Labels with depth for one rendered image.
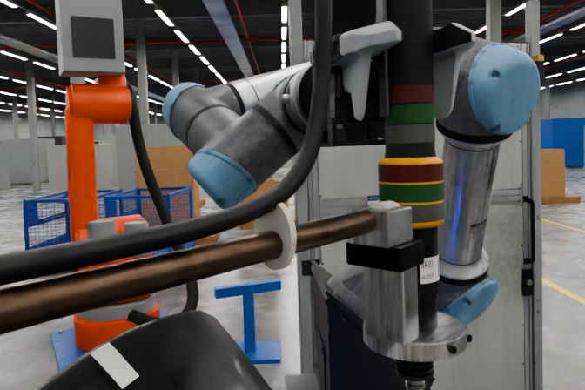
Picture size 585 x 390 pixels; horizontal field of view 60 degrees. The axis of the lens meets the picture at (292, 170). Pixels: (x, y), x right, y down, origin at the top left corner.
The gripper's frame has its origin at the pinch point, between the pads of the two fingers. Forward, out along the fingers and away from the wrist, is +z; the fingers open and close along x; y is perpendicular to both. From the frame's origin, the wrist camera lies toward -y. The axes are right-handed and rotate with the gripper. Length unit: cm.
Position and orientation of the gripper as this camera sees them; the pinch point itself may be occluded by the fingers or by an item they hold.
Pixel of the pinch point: (426, 28)
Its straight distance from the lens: 33.7
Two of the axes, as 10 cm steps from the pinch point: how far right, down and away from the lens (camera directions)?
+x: -9.7, 0.4, -2.3
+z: 2.3, 0.4, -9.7
